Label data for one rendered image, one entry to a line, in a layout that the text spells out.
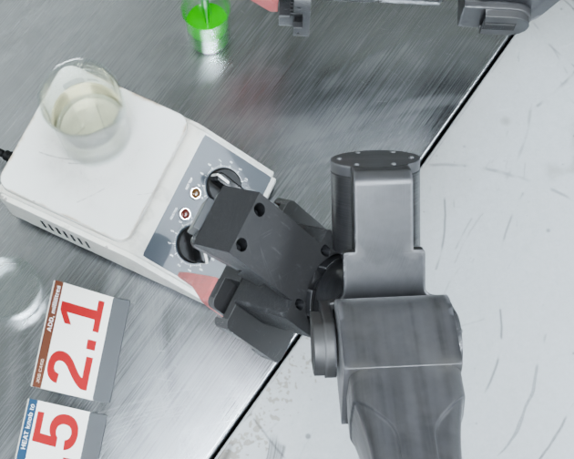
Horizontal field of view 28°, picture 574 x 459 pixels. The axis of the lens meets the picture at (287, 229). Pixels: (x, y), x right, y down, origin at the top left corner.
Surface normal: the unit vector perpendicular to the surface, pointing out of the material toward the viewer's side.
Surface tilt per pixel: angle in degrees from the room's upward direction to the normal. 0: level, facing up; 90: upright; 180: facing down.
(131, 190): 0
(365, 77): 0
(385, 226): 29
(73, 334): 40
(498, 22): 90
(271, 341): 50
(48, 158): 0
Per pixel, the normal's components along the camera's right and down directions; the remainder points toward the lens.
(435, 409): 0.00, -0.66
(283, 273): 0.70, 0.15
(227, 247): -0.56, -0.47
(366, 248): 0.04, 0.25
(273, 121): 0.02, -0.25
